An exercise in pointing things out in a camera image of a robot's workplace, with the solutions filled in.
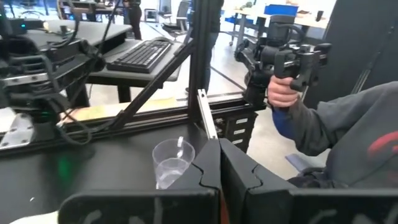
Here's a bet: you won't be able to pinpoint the black aluminium table frame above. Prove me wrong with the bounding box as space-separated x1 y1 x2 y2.
0 0 268 156

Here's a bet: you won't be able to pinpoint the silver metal bracket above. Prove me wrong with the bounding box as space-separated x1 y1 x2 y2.
197 89 218 140

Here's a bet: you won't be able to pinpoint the white background worktable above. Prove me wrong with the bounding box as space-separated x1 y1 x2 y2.
222 7 330 47

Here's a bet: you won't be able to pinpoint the blue storage bin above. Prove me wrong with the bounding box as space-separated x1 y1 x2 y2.
264 4 299 17

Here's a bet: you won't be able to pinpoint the black desktop device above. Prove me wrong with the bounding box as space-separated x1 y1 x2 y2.
0 17 44 37

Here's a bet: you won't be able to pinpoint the grey office desk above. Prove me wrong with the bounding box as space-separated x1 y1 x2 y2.
18 19 185 103

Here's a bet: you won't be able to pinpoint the person's hand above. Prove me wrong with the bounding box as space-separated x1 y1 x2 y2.
267 75 301 108

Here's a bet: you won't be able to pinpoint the black computer keyboard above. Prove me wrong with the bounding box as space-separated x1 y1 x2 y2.
106 39 173 74

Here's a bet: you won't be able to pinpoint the clear glass cup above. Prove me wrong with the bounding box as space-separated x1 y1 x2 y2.
152 138 196 190

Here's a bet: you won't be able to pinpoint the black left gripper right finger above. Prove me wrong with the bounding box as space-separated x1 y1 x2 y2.
220 139 398 224

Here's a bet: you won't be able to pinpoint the grey office chair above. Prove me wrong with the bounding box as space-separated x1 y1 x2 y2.
161 0 191 37

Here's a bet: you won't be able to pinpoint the dark partition panel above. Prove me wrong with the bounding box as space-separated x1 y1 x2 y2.
303 0 398 110

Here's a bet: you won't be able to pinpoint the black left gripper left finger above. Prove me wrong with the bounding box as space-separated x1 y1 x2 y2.
58 139 222 224

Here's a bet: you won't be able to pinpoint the black drawer unit white labels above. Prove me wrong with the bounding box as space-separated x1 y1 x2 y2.
217 111 259 153

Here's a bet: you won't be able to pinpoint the person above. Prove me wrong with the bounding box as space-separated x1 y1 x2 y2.
123 0 143 40
272 81 398 189
185 0 224 93

